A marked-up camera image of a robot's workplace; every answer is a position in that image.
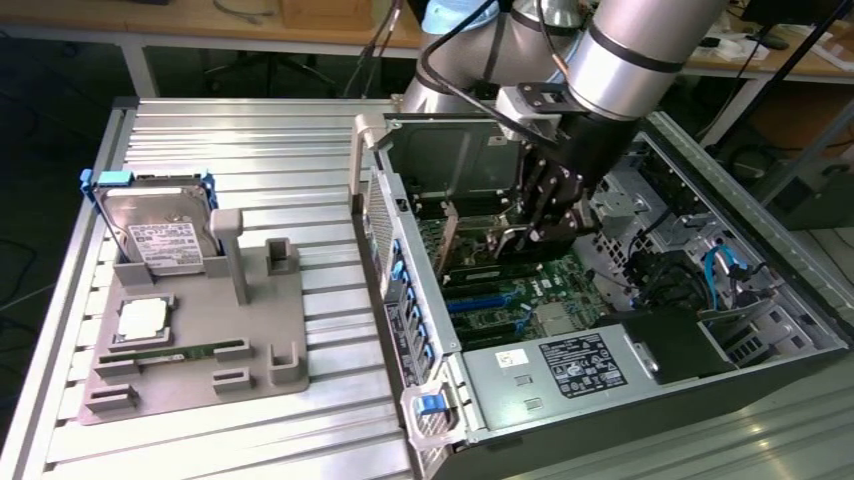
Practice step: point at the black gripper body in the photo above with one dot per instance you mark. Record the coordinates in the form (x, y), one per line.
(587, 150)

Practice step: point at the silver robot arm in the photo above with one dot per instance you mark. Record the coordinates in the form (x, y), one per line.
(634, 50)

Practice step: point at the brown cardboard box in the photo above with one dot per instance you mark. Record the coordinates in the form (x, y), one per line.
(327, 15)

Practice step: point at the blue expansion slot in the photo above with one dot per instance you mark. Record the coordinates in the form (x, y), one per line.
(476, 303)

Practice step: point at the wooden workbench white frame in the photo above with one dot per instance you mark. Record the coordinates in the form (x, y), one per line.
(801, 62)

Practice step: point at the black monitor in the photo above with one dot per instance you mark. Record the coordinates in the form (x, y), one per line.
(801, 10)

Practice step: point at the grey parts rack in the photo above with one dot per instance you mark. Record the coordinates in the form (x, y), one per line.
(200, 320)

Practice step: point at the blue slot clip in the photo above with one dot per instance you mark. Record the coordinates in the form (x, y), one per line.
(416, 316)
(398, 250)
(427, 360)
(422, 337)
(400, 275)
(408, 296)

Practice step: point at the graphics card with metal bracket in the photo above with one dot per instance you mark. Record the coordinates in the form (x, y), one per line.
(448, 240)

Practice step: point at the green RAM stick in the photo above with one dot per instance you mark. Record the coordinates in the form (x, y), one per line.
(180, 355)

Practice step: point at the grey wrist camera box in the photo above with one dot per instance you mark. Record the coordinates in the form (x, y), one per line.
(527, 107)

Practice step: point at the silver CPU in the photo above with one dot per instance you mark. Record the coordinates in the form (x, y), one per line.
(143, 322)

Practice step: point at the dark computer tower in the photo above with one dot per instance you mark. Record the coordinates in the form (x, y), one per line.
(821, 200)

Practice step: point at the black air shroud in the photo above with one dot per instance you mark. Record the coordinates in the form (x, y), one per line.
(667, 340)

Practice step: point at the black installed RAM stick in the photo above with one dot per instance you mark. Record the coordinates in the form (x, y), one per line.
(487, 274)

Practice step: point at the green motherboard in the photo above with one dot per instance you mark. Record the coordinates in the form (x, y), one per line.
(560, 280)

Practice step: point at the metal disk bay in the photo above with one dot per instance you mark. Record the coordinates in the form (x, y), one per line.
(614, 202)

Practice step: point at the hard disk in blue bracket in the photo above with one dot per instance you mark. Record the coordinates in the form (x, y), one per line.
(153, 225)

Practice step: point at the silver chipset heatsink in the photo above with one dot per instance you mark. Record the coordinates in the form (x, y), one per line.
(550, 320)

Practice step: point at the blue case latch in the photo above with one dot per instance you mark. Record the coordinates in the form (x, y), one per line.
(430, 404)

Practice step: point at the open black PC case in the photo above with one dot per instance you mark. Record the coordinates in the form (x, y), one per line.
(600, 450)

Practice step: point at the black office chair base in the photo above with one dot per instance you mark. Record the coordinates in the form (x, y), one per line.
(287, 65)

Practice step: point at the grey power supply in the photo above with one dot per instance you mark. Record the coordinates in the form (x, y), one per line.
(567, 370)

